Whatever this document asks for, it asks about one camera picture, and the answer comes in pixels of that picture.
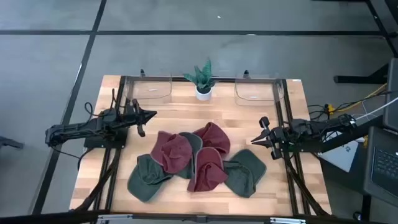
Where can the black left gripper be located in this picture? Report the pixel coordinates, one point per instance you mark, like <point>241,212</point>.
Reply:
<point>133,116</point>

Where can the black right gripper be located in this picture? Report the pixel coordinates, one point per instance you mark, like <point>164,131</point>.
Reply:
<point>278,137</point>

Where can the clear plastic bin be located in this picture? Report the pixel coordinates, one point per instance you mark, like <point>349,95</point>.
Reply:
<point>149,91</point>
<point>255,93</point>

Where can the dark green baseball cap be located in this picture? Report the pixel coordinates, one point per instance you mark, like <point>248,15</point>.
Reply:
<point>146,183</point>
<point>245,177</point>
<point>196,141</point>

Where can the dark red baseball cap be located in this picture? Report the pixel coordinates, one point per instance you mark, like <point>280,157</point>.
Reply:
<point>214,135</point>
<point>174,152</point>
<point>208,172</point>

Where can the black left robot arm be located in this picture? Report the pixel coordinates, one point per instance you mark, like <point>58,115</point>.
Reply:
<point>77,129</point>

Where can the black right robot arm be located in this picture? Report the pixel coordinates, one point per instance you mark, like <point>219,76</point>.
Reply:
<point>306,127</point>

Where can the snake plant in white pot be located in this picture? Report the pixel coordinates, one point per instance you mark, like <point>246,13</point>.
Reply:
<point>203,93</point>

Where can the white box with sticker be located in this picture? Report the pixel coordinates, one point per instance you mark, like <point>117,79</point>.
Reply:
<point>342,155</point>

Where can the black desk beam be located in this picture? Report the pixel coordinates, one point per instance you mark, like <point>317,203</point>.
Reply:
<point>351,135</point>

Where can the black desk foot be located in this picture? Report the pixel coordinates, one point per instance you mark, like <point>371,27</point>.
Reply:
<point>357,79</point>

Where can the black laptop keyboard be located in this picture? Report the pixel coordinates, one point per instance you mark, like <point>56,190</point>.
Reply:
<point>385,165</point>

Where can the black monitor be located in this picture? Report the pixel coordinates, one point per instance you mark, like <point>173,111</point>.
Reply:
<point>391,102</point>

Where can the dark chair foot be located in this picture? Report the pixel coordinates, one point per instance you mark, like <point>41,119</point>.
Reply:
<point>11,143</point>

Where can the small black clamp post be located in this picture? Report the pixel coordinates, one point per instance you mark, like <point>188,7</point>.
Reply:
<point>142,73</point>
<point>246,74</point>

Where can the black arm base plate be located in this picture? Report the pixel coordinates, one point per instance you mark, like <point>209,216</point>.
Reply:
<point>311,148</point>
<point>93,143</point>

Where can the black frame rail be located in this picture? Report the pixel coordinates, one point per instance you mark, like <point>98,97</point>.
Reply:
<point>46,217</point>
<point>113,180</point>
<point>290,193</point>
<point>225,79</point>

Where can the silver metal bracket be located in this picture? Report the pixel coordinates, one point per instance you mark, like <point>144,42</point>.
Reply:
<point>115,217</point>
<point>287,221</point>

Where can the black desk post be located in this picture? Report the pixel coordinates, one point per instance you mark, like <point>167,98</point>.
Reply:
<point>367,205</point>

